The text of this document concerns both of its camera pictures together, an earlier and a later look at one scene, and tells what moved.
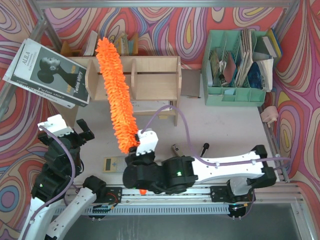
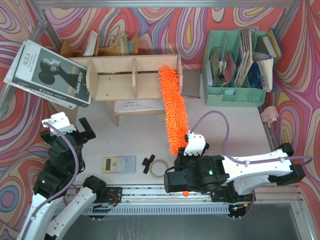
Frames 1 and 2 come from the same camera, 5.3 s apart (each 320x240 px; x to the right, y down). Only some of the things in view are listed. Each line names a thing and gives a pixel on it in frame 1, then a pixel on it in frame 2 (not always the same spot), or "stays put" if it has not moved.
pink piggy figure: x=269 y=115 stays put
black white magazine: x=47 y=73 stays put
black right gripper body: x=135 y=156 → x=180 y=157
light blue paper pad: x=230 y=91 stays put
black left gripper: x=78 y=135 stays put
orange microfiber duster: x=123 y=121 → x=177 y=124
